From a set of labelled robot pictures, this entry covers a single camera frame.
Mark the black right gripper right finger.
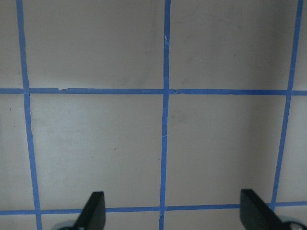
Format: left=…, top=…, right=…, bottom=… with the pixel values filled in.
left=239, top=189, right=283, bottom=230

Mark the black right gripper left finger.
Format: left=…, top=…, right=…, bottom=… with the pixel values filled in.
left=72, top=191, right=106, bottom=230

